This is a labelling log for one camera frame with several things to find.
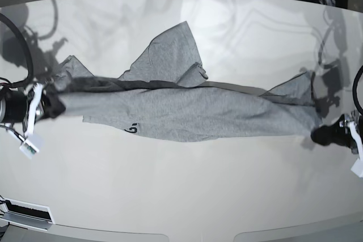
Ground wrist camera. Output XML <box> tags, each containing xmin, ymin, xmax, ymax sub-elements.
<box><xmin>345</xmin><ymin>122</ymin><xmax>363</xmax><ymax>179</ymax></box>
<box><xmin>18</xmin><ymin>83</ymin><xmax>46</xmax><ymax>160</ymax></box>

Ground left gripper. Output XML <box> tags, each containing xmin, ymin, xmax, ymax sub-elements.
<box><xmin>310</xmin><ymin>110</ymin><xmax>362</xmax><ymax>154</ymax></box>

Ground grey t-shirt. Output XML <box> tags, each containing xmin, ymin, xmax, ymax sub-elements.
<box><xmin>53</xmin><ymin>22</ymin><xmax>322</xmax><ymax>142</ymax></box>

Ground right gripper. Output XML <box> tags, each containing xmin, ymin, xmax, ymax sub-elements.
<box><xmin>24</xmin><ymin>82</ymin><xmax>66</xmax><ymax>125</ymax></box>

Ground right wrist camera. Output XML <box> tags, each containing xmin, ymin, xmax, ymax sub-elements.
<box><xmin>18</xmin><ymin>83</ymin><xmax>46</xmax><ymax>160</ymax></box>

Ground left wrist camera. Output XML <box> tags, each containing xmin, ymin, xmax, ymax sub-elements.
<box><xmin>345</xmin><ymin>122</ymin><xmax>363</xmax><ymax>179</ymax></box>

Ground white cable slot panel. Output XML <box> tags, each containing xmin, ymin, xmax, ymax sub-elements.
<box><xmin>1</xmin><ymin>197</ymin><xmax>56</xmax><ymax>232</ymax></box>

